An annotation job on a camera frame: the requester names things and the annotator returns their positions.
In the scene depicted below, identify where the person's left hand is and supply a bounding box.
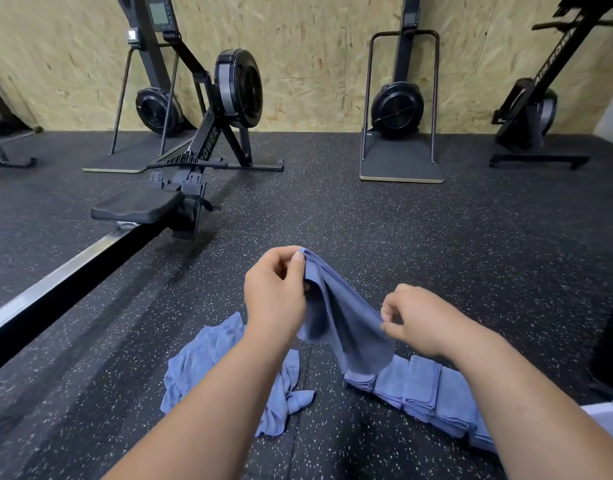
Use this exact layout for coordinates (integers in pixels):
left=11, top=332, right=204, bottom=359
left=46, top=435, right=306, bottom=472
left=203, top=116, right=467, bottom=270
left=243, top=245, right=310, bottom=341

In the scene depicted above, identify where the person's right hand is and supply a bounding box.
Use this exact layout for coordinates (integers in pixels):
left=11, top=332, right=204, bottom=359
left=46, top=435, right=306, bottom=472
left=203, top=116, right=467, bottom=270
left=380, top=283, right=482, bottom=364

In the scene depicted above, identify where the blue towel pile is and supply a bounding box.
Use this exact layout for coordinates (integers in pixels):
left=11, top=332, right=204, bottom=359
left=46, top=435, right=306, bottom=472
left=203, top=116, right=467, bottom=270
left=159, top=311, right=316, bottom=439

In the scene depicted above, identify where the white perforated metal rack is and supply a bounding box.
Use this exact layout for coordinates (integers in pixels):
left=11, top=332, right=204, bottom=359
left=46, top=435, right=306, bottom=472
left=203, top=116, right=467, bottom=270
left=581, top=375, right=613, bottom=446

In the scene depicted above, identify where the person's left forearm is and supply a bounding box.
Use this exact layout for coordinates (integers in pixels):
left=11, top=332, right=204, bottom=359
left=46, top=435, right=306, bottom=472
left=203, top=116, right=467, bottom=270
left=105, top=319, right=298, bottom=480

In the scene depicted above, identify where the person's right forearm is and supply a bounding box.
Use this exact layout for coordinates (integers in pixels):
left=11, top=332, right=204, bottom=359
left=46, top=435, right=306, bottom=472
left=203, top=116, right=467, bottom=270
left=454, top=329, right=613, bottom=480

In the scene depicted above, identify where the black ski trainer wooden-edged platform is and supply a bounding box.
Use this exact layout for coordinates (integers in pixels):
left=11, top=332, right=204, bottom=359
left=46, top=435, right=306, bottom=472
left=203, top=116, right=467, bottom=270
left=359, top=0, right=446, bottom=185

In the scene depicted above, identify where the black ski trainer grey platform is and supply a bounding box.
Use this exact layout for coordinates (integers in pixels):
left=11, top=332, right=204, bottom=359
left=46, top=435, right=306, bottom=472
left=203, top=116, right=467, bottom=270
left=83, top=0, right=200, bottom=175

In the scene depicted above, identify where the black upright exercise machine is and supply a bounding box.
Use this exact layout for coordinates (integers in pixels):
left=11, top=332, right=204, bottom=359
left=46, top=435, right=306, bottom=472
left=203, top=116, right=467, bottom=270
left=489, top=0, right=613, bottom=171

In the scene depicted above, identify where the black rowing machine with rail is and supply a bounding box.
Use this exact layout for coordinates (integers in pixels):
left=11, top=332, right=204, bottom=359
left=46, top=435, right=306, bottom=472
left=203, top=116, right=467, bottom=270
left=0, top=0, right=286, bottom=378

